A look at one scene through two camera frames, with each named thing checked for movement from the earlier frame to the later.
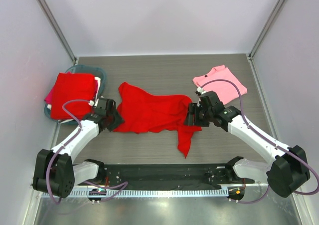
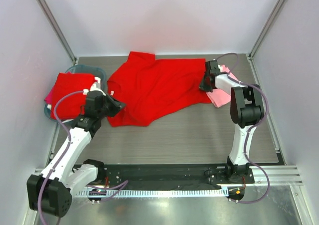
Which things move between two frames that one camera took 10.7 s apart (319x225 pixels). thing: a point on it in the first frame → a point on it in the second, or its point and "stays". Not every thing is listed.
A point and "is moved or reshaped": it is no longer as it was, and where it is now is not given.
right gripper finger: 190,119 → 205,84
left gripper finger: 112,119 → 113,104
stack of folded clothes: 68,86 stays
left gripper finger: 113,124 → 112,112
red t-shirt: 140,111 is moved or reshaped
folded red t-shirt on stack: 72,86 stays
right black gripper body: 193,114 → 207,80
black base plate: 170,174 stays
